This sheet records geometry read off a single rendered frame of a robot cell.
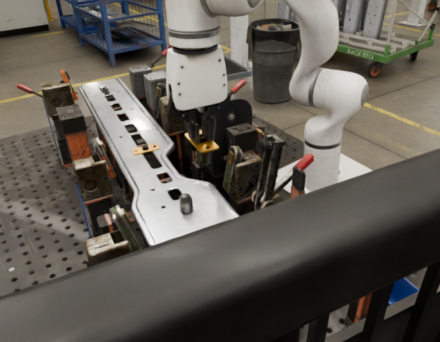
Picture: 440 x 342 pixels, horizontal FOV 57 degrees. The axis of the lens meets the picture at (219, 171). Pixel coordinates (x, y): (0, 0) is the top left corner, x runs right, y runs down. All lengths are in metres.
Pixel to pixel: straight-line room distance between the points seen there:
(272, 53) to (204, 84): 3.19
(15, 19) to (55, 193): 6.17
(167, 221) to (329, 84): 0.61
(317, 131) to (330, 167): 0.14
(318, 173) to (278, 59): 2.61
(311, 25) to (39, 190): 1.21
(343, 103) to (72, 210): 1.02
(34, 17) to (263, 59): 4.78
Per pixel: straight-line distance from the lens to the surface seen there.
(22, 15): 7.73
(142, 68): 1.80
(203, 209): 0.99
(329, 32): 1.11
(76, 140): 1.54
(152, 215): 0.99
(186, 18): 0.64
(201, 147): 0.74
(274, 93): 4.02
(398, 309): 0.17
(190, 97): 0.69
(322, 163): 1.35
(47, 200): 1.69
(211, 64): 0.69
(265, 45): 3.84
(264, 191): 0.89
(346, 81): 1.22
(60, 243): 1.46
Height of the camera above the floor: 1.61
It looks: 33 degrees down
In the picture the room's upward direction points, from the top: 2 degrees counter-clockwise
